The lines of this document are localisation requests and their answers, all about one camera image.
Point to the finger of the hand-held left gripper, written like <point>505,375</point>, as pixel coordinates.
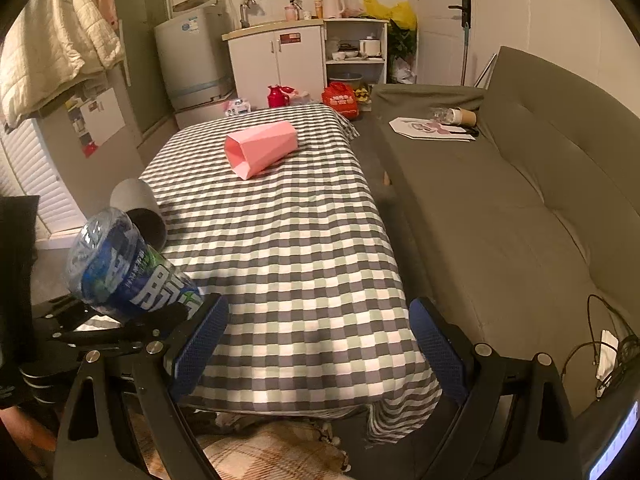
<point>115,341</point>

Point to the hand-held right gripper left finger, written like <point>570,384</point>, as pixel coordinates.
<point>200,347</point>

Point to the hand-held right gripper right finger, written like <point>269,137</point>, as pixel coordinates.
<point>440,355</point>

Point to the blue label plastic bottle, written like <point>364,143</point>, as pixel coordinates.
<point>120,265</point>

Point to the pink faceted cup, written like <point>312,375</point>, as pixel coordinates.
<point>262,151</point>

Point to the person's left forearm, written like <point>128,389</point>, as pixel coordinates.
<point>25,430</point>

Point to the grey cup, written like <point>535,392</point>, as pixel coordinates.
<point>140,212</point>

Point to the brown paper cup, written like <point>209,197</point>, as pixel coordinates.
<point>465,117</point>

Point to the white louvered panel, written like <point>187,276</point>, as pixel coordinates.
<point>37,180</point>

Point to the checkered tablecloth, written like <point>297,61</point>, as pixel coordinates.
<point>285,270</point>

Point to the beige plaid rug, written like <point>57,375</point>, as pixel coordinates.
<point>270,452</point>

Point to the grey fridge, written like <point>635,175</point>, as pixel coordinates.
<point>107,125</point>

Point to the white charger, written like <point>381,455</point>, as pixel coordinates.
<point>607,352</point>

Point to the grey sofa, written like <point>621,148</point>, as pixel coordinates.
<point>510,200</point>

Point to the white quilt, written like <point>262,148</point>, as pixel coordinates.
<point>55,45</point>

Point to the printed paper sheet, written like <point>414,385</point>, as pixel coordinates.
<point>425,129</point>

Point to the clear crumpled plastic bottle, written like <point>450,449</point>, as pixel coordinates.
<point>441,115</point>

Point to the pink and white toy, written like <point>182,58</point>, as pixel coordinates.
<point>237,107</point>

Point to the red jug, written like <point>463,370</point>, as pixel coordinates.
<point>276,96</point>

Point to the white washing machine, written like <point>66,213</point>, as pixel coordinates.
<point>192,55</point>

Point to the pink cloth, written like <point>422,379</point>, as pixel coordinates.
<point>104,2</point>

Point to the red bag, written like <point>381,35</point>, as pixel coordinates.
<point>340,101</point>

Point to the white sink cabinet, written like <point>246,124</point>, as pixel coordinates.
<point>280,65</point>

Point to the white open shelf unit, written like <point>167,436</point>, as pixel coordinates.
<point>356,65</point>

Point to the green plant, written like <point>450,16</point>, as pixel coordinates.
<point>402,42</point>

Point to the metal faucet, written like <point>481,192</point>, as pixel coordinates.
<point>247,10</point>

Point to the yellow plastic bag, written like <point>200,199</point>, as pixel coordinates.
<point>395,12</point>

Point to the orange bottle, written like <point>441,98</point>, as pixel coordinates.
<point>318,9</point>

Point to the pale pink kettle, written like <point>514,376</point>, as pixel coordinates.
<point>332,6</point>

